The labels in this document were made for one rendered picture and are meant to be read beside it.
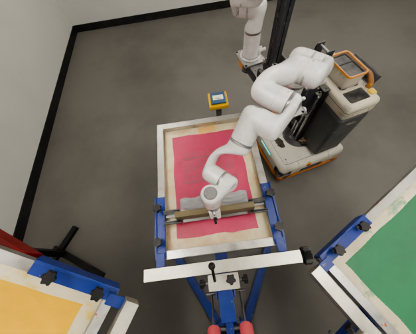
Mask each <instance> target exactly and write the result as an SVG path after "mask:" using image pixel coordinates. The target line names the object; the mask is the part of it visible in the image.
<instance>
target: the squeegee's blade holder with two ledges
mask: <svg viewBox="0 0 416 334"><path fill-rule="evenodd" d="M245 214H248V212H247V211H243V212H237V213H228V214H223V215H221V217H231V216H236V215H245ZM207 219H211V218H210V216H208V217H199V218H194V219H184V223H186V222H192V221H201V220H207Z"/></svg>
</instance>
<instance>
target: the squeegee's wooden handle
mask: <svg viewBox="0 0 416 334"><path fill-rule="evenodd" d="M254 208H255V205H254V202H253V201H249V202H243V203H235V204H229V205H221V207H220V212H221V215H223V214H228V213H237V212H243V211H251V210H254ZM208 216H210V215H209V212H208V210H207V209H206V208H200V209H191V210H186V211H177V212H175V213H174V217H175V219H177V220H184V219H194V218H199V217H208Z"/></svg>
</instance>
